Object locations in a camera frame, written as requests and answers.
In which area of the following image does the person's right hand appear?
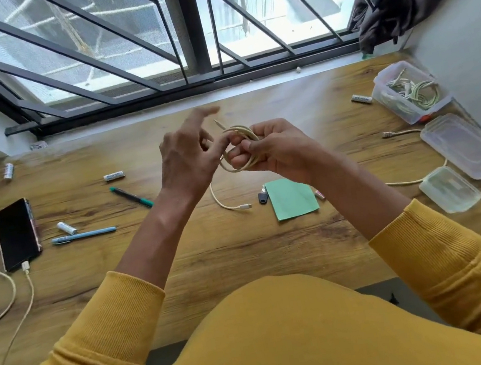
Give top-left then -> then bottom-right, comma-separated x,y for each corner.
223,110 -> 349,198

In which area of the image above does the person's left hand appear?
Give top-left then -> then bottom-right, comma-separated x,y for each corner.
148,103 -> 243,208

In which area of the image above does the person's left forearm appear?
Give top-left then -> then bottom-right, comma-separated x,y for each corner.
0,182 -> 231,365

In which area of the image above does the person's right forearm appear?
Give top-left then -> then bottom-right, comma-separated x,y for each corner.
309,136 -> 481,365

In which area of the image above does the green paper note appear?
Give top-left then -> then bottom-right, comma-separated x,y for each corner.
264,174 -> 321,223

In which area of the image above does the black pen with teal cap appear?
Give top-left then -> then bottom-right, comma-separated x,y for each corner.
109,181 -> 155,214

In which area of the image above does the black metal window grille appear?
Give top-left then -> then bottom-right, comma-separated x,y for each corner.
0,0 -> 389,144

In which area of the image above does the blue pen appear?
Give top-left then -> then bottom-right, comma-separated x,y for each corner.
51,226 -> 118,246

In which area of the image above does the clear plastic container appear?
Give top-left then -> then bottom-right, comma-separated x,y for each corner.
367,55 -> 456,131

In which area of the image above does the yellow sweater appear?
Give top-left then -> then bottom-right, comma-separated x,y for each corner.
0,190 -> 481,365

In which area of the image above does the small clear plastic box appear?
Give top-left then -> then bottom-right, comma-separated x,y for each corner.
416,161 -> 481,219

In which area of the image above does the clear plastic lid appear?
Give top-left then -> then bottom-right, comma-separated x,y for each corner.
417,109 -> 481,187

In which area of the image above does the black smartphone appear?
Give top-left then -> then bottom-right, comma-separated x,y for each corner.
0,196 -> 46,274

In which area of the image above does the long beige cable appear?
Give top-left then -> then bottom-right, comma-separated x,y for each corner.
378,123 -> 452,190

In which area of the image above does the bundle of beige cables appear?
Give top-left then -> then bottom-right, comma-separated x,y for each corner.
379,65 -> 443,118

